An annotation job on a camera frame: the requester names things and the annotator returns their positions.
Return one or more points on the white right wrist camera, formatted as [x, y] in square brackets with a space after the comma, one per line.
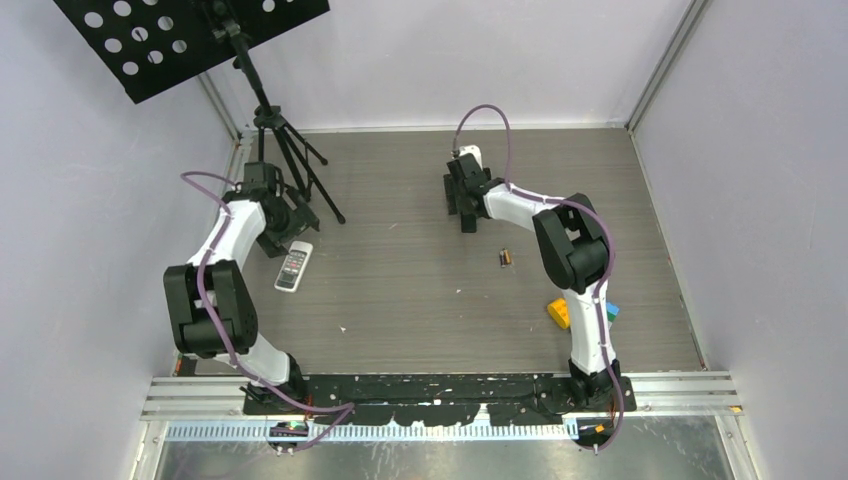
[472, 150]

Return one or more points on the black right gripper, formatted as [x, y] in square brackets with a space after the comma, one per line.
[454, 205]

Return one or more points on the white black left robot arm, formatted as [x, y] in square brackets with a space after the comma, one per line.
[212, 314]

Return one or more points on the white air conditioner remote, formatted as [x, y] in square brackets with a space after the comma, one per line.
[294, 264]

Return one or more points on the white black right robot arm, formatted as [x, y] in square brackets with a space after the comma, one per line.
[577, 254]

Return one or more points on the black music stand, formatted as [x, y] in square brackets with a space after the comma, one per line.
[152, 46]

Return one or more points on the blue green white brick stack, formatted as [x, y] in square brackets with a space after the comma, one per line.
[612, 312]

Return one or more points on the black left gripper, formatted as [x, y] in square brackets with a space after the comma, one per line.
[300, 219]

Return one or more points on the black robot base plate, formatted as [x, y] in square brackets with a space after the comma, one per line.
[441, 400]

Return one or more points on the yellow toy brick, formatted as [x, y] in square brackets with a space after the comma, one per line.
[558, 311]

